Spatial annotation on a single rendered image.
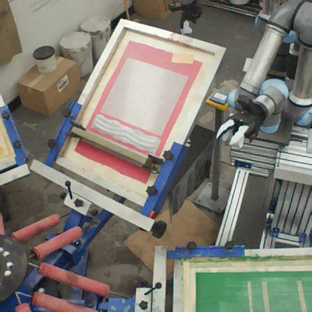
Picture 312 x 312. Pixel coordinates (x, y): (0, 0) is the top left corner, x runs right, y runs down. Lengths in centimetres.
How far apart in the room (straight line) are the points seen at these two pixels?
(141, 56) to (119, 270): 151
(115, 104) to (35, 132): 203
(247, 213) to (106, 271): 102
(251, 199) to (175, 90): 131
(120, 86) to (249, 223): 136
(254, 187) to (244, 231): 38
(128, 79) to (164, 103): 23
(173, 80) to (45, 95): 214
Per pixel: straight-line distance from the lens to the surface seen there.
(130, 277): 307
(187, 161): 236
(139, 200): 196
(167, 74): 212
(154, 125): 205
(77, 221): 202
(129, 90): 216
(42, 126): 416
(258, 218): 307
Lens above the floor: 270
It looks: 46 degrees down
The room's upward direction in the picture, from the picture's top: 5 degrees counter-clockwise
